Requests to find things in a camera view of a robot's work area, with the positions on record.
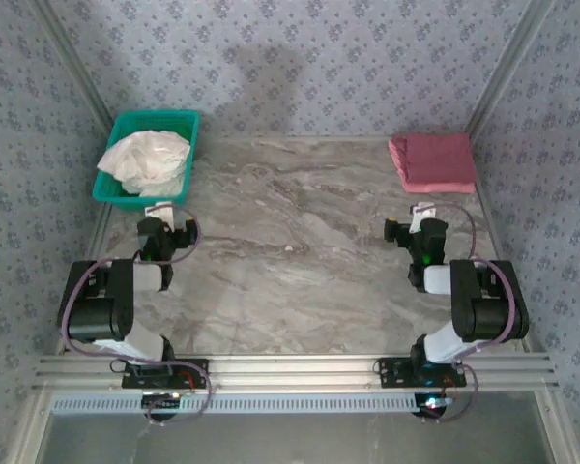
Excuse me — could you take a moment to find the folded pink t-shirt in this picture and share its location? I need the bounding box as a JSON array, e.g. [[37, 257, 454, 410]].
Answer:
[[388, 134, 477, 195]]

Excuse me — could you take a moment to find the white t-shirt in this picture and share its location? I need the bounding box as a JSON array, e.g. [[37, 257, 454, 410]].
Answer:
[[96, 129, 193, 198]]

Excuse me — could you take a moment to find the long aluminium mounting rail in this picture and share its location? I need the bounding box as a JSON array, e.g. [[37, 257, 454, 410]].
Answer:
[[32, 353, 560, 392]]

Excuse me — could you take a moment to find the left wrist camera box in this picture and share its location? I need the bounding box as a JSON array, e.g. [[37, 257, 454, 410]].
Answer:
[[143, 201, 176, 232]]

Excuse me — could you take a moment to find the aluminium corner post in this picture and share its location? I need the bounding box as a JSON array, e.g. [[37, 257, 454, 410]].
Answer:
[[465, 0, 558, 137], [28, 0, 116, 136]]

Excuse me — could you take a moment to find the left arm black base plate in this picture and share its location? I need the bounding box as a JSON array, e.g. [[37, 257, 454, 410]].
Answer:
[[121, 358, 210, 391]]

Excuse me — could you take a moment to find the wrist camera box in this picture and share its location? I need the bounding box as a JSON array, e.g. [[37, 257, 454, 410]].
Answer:
[[143, 201, 176, 232], [412, 202, 439, 233]]

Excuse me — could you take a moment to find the aluminium frame leg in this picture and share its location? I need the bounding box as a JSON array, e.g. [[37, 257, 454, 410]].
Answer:
[[534, 391, 574, 464], [9, 391, 54, 464]]

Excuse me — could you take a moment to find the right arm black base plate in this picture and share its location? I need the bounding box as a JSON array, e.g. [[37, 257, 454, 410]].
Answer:
[[377, 356, 468, 390]]

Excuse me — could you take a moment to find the grey slotted cable duct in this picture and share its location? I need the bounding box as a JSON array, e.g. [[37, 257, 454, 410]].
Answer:
[[50, 391, 420, 417]]

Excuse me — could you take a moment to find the green plastic basket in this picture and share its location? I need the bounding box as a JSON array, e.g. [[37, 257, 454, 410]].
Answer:
[[91, 109, 202, 214]]

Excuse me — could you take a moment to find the black controller board with LED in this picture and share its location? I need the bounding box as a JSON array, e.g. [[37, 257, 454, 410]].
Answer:
[[413, 393, 453, 421], [142, 391, 183, 421]]

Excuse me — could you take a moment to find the folded maroon t-shirt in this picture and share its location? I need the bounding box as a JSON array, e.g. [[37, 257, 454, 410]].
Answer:
[[399, 132, 478, 186]]

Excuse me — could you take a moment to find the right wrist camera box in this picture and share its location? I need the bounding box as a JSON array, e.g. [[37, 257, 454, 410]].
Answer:
[[412, 202, 439, 233]]

